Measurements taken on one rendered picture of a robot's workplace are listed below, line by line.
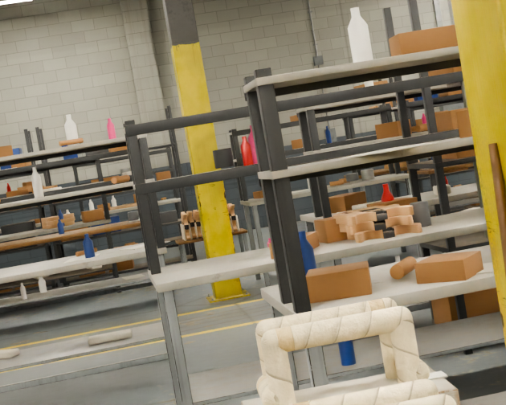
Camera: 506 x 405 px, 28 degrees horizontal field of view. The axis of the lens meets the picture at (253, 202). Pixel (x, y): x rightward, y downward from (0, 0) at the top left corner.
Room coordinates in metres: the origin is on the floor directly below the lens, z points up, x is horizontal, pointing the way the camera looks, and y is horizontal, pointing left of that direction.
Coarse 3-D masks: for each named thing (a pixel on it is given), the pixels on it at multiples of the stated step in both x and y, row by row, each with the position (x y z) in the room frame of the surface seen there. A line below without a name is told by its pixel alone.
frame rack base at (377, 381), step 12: (432, 372) 1.36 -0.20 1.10; (336, 384) 1.39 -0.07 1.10; (348, 384) 1.38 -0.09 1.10; (360, 384) 1.36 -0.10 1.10; (372, 384) 1.35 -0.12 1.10; (384, 384) 1.34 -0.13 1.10; (444, 384) 1.29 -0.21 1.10; (300, 396) 1.35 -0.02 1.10; (312, 396) 1.34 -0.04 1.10; (324, 396) 1.33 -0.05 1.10; (456, 396) 1.26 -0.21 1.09
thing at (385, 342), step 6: (384, 336) 1.37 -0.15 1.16; (384, 342) 1.37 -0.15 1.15; (390, 342) 1.36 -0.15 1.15; (384, 348) 1.37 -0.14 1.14; (390, 348) 1.36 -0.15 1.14; (384, 354) 1.37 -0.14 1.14; (390, 354) 1.36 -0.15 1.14; (384, 360) 1.37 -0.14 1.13; (390, 360) 1.36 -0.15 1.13; (384, 366) 1.38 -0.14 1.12; (390, 366) 1.36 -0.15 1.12; (390, 372) 1.36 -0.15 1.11; (396, 372) 1.36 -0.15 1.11; (390, 378) 1.37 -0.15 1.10
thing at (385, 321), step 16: (336, 320) 1.28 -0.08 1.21; (352, 320) 1.28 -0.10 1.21; (368, 320) 1.28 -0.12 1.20; (384, 320) 1.28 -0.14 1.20; (400, 320) 1.28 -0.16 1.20; (272, 336) 1.27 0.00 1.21; (288, 336) 1.27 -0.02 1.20; (304, 336) 1.27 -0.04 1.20; (320, 336) 1.27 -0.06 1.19; (336, 336) 1.27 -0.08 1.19; (352, 336) 1.28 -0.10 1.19; (368, 336) 1.28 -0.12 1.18
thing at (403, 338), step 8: (408, 320) 1.28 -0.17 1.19; (400, 328) 1.28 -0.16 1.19; (408, 328) 1.28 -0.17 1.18; (392, 336) 1.29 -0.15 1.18; (400, 336) 1.28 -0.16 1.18; (408, 336) 1.28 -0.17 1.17; (392, 344) 1.29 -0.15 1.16; (400, 344) 1.28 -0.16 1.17; (408, 344) 1.28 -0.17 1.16; (416, 344) 1.29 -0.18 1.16; (400, 352) 1.28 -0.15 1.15; (408, 352) 1.28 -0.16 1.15; (416, 352) 1.29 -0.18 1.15; (400, 360) 1.28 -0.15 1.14; (408, 360) 1.28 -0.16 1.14; (416, 360) 1.28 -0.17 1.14; (400, 368) 1.28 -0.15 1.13; (408, 368) 1.28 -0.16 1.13; (416, 368) 1.28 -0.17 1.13; (400, 376) 1.29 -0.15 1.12; (408, 376) 1.28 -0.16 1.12; (416, 376) 1.28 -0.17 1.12
